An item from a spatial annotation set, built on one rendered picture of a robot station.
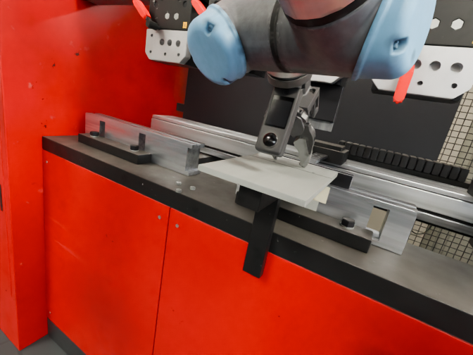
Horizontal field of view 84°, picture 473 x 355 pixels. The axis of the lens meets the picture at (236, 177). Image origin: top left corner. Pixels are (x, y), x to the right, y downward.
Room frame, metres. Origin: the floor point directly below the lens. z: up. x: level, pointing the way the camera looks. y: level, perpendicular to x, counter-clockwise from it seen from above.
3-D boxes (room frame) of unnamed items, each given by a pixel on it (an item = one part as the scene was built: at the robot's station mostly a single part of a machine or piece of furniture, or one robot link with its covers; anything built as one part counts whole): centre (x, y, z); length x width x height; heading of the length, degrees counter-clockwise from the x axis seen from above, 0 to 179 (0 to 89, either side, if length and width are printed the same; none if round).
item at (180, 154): (0.87, 0.35, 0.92); 0.50 x 0.06 x 0.10; 63
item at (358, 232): (0.55, -0.15, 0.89); 0.30 x 0.05 x 0.03; 63
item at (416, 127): (1.18, -0.16, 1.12); 1.13 x 0.02 x 0.44; 63
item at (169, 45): (0.81, 0.24, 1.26); 0.15 x 0.09 x 0.17; 63
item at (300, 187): (0.49, -0.08, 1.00); 0.26 x 0.18 x 0.01; 153
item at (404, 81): (0.49, -0.25, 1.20); 0.04 x 0.02 x 0.10; 153
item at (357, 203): (0.59, -0.19, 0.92); 0.39 x 0.06 x 0.10; 63
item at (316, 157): (0.76, -0.23, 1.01); 0.26 x 0.12 x 0.05; 153
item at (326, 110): (0.62, -0.14, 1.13); 0.10 x 0.02 x 0.10; 63
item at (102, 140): (0.84, 0.42, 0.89); 0.30 x 0.05 x 0.03; 63
